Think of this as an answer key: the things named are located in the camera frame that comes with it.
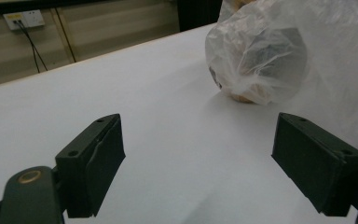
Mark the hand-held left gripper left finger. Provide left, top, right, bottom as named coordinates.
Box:
left=55, top=113, right=127, bottom=219

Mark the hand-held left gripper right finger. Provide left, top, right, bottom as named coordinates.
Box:
left=270, top=112, right=358, bottom=217

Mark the translucent white plastic bag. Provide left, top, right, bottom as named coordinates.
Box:
left=204, top=0, right=358, bottom=162

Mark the wooden table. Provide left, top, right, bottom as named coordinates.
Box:
left=0, top=21, right=358, bottom=224

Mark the black wall cable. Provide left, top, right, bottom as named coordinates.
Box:
left=13, top=20, right=41, bottom=74
left=18, top=20, right=48, bottom=73

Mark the white wall socket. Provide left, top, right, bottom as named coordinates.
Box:
left=2, top=8, right=46, bottom=32

